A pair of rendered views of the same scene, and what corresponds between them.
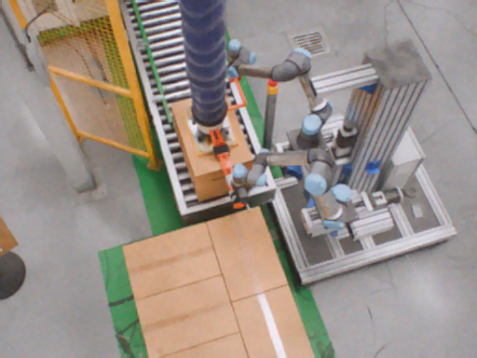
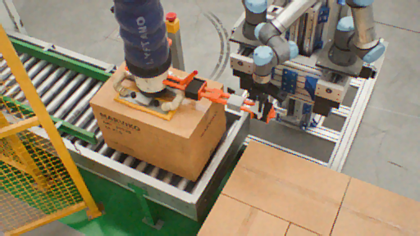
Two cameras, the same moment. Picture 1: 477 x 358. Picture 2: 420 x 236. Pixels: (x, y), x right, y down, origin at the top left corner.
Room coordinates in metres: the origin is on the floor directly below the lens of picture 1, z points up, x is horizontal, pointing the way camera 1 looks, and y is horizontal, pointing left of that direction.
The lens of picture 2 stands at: (0.62, 1.01, 2.57)
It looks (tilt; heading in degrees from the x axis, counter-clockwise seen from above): 50 degrees down; 320
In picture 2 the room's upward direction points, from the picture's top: 5 degrees counter-clockwise
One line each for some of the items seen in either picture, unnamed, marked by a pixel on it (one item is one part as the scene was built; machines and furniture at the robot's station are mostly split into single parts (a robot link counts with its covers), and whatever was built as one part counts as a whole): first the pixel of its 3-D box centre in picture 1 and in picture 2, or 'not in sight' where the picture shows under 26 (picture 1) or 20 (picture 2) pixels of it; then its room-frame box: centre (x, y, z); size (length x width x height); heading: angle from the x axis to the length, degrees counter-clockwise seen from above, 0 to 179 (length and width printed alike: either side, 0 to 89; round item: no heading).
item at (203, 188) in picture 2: (229, 200); (222, 156); (1.64, 0.08, 0.58); 0.70 x 0.03 x 0.06; 108
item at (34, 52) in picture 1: (38, 57); not in sight; (2.06, 1.18, 1.62); 0.20 x 0.05 x 0.30; 18
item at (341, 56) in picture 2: not in sight; (344, 49); (1.39, -0.59, 1.09); 0.15 x 0.15 x 0.10
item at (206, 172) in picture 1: (211, 145); (162, 116); (1.99, 0.20, 0.75); 0.60 x 0.40 x 0.40; 19
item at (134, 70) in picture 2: (210, 109); (148, 56); (1.99, 0.20, 1.20); 0.23 x 0.23 x 0.04
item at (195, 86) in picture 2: (221, 151); (195, 88); (1.76, 0.12, 1.08); 0.10 x 0.08 x 0.06; 109
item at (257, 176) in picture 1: (256, 175); (281, 50); (1.43, -0.09, 1.38); 0.11 x 0.11 x 0.08; 73
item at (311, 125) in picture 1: (311, 126); (256, 6); (1.87, -0.44, 1.20); 0.13 x 0.12 x 0.14; 147
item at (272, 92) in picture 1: (268, 123); (180, 79); (2.34, -0.22, 0.50); 0.07 x 0.07 x 1.00; 18
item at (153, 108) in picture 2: (197, 131); (145, 101); (1.96, 0.30, 0.98); 0.34 x 0.10 x 0.05; 19
